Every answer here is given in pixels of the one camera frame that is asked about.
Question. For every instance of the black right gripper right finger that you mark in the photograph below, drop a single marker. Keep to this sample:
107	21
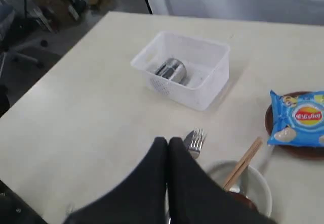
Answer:
194	197

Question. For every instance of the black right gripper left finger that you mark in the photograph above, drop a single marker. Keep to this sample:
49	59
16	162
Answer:
140	198

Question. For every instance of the brown wooden spoon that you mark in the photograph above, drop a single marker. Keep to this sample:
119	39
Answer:
244	200

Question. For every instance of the white floral ceramic bowl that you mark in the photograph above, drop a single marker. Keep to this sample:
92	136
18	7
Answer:
250	184

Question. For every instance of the silver fork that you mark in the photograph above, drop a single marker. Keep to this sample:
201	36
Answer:
196	144

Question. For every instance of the brown wooden plate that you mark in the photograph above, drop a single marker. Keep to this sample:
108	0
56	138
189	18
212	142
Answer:
278	143

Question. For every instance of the blue chips bag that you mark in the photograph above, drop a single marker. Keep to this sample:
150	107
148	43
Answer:
298	119

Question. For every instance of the silver table knife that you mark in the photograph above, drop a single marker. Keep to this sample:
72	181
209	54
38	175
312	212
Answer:
189	142

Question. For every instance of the white perforated plastic basket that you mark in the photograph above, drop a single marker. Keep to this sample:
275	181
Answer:
206	62

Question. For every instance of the clear faceted glass cup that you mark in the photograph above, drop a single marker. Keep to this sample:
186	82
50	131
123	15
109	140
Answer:
172	69

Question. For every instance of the cardboard boxes pile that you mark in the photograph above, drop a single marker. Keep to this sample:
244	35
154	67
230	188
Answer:
52	15

